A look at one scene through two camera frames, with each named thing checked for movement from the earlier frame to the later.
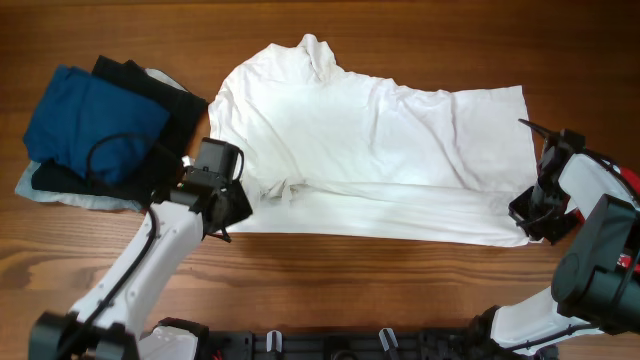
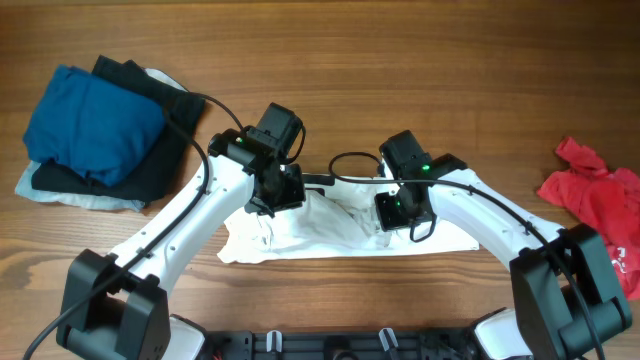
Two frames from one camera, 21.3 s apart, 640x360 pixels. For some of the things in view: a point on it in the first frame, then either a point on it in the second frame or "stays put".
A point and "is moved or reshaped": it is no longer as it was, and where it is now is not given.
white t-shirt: x=329 y=152 is moved or reshaped
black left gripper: x=232 y=208 -> x=282 y=192
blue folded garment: x=92 y=124 stays put
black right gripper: x=542 y=163 -> x=392 y=213
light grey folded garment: x=25 y=188 stays put
